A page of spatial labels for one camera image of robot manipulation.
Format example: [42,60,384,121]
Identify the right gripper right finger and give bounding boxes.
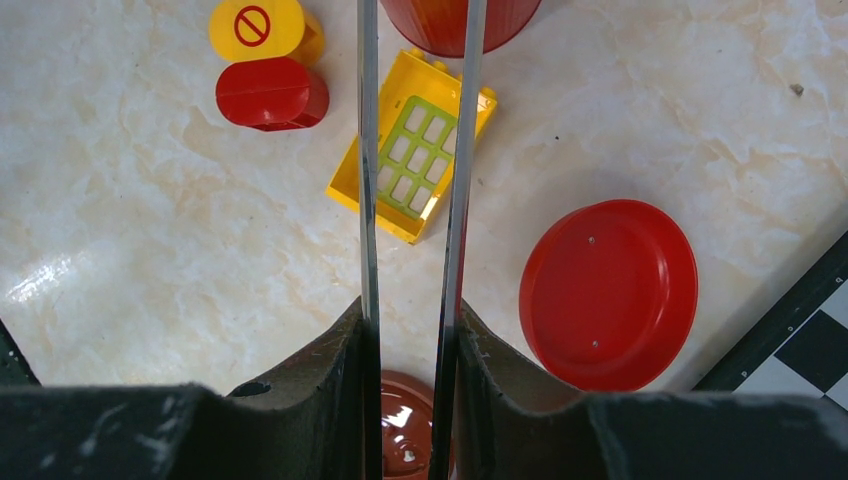
[455,306,847,479]

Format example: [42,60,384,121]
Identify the silver metal tongs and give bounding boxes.
[348,1,495,479]

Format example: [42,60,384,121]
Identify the brown round lid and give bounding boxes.
[381,370,434,479]

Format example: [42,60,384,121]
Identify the yellow toy tray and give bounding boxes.
[325,47,499,246]

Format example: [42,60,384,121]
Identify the red toy block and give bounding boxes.
[215,57,330,132]

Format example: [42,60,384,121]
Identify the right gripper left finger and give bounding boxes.
[1,301,363,479]

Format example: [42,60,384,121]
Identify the yellow toy block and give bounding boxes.
[208,0,325,67]

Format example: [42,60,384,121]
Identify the red cylindrical cup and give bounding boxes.
[381,0,541,58]

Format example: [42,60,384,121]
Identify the red oval dish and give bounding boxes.
[518,199,699,391]

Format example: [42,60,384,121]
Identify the black white chessboard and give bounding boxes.
[694,235,847,410]

